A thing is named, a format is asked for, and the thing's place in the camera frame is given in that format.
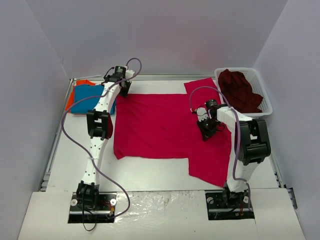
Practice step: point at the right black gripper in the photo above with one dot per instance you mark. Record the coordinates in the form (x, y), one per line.
(207, 130)

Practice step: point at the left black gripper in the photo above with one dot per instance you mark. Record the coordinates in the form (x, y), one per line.
(125, 89)

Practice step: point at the magenta t shirt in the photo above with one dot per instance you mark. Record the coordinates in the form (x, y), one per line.
(161, 126)

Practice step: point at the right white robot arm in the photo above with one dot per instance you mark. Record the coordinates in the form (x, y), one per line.
(250, 145)

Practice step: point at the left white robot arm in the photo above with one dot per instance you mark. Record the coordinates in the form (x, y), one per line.
(100, 130)

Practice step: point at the dark red t shirt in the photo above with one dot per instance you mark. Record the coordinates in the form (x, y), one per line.
(239, 92)

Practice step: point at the orange folded t shirt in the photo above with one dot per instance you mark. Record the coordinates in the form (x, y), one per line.
(78, 82)

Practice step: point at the white plastic basket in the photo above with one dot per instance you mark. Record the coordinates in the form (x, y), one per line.
(255, 80)

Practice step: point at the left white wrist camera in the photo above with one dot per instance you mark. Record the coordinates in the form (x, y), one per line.
(129, 73)

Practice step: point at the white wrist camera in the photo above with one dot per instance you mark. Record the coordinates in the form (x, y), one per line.
(202, 114)
(129, 73)

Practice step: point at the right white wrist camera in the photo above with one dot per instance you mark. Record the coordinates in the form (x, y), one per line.
(202, 114)

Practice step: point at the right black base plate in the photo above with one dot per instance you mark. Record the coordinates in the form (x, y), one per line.
(219, 210)

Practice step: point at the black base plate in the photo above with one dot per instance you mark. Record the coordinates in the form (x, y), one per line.
(102, 211)
(219, 210)

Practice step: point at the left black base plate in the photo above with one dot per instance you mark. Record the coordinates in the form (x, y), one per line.
(102, 211)

